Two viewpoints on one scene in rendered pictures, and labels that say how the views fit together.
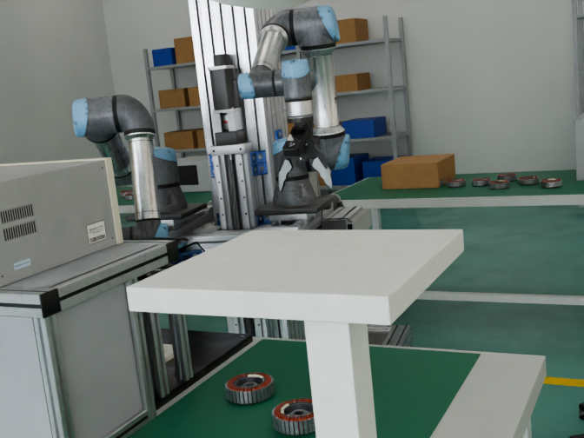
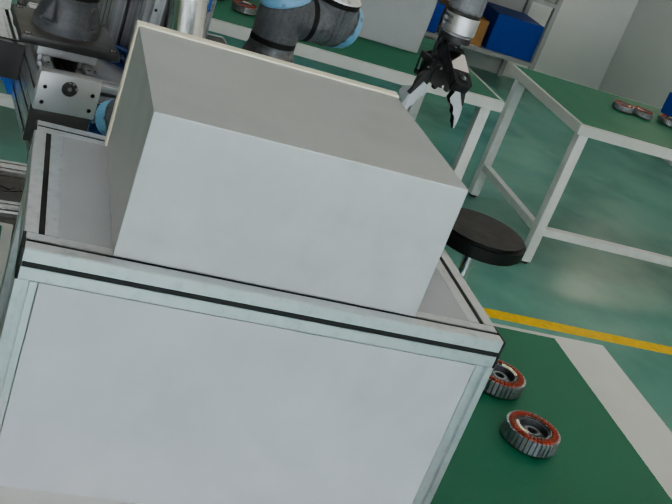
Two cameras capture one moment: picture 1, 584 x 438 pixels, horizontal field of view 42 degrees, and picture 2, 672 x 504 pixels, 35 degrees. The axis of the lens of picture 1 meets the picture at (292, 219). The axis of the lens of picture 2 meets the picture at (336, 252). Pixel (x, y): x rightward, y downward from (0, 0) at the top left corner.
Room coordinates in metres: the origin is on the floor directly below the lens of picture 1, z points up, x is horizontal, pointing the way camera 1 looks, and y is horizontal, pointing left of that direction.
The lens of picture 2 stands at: (0.64, 1.68, 1.73)
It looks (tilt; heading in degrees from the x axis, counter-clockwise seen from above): 23 degrees down; 312
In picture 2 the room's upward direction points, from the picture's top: 21 degrees clockwise
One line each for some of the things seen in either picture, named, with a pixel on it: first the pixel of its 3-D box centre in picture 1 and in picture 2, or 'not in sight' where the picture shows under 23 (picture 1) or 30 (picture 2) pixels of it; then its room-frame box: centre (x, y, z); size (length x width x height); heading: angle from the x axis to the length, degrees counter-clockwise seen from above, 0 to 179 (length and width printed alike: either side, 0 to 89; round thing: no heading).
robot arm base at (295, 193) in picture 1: (293, 189); (268, 55); (2.60, -0.02, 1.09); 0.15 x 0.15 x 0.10
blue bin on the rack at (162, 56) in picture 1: (172, 56); not in sight; (9.37, 1.23, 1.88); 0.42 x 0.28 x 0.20; 151
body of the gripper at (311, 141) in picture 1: (302, 138); (444, 59); (2.10, -0.05, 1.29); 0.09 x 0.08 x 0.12; 161
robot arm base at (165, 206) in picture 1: (165, 195); (70, 8); (2.76, 0.45, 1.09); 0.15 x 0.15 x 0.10
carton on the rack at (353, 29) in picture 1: (346, 32); not in sight; (8.36, -0.78, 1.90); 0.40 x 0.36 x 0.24; 154
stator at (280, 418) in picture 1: (299, 415); (530, 433); (1.48, 0.03, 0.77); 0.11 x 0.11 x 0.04
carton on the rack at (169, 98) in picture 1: (181, 97); not in sight; (9.36, 1.19, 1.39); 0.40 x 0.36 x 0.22; 154
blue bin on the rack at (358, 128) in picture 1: (364, 127); not in sight; (8.29, -0.89, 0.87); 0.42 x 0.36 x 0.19; 155
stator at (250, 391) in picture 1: (249, 388); not in sight; (1.66, 0.14, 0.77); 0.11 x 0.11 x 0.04
